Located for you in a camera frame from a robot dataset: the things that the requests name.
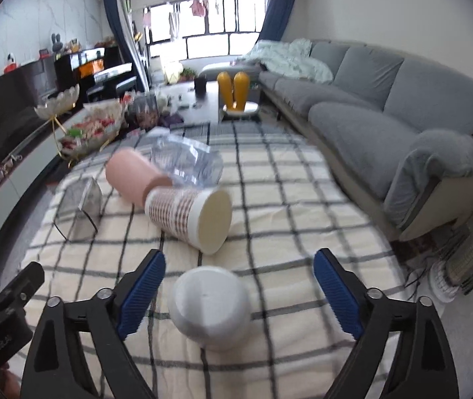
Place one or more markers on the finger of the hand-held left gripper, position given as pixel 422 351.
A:
pixel 24 280

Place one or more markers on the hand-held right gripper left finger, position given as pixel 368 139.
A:
pixel 143 295

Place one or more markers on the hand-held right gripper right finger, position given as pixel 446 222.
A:
pixel 338 295

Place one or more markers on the white cup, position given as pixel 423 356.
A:
pixel 209 307

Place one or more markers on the brown patterned paper cup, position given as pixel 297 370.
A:
pixel 186 216

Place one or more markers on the pink cup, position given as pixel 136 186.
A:
pixel 130 174

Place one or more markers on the clear plastic cup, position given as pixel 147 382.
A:
pixel 190 162

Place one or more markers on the black cup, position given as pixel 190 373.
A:
pixel 200 84

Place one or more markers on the person's left hand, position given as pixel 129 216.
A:
pixel 10 384

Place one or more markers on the white television cabinet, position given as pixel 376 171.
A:
pixel 8 199

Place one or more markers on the plaid blanket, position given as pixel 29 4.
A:
pixel 286 216

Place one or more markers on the electric heater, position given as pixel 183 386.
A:
pixel 469 253

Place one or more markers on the tiered petal snack stand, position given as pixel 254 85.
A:
pixel 95 129

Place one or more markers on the black television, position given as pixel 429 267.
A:
pixel 12 108

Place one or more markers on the grey sofa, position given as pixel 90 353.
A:
pixel 344 120

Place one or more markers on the clear snack container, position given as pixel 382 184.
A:
pixel 143 110

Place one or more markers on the dark coffee table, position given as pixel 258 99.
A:
pixel 207 104

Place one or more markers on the black piano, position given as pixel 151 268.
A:
pixel 74 64

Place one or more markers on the orange box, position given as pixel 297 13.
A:
pixel 91 67

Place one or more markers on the cream geometric lamp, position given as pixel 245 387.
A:
pixel 173 72

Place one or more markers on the potted plant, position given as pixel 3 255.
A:
pixel 187 75

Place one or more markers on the yellow rabbit-ear stool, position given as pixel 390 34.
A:
pixel 240 87

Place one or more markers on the grey rabbit figurine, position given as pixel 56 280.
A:
pixel 57 43

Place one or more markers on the light green blanket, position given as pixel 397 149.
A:
pixel 290 60

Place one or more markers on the blue curtain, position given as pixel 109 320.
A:
pixel 116 25
pixel 276 4

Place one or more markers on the pink hanging garment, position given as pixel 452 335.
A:
pixel 198 7

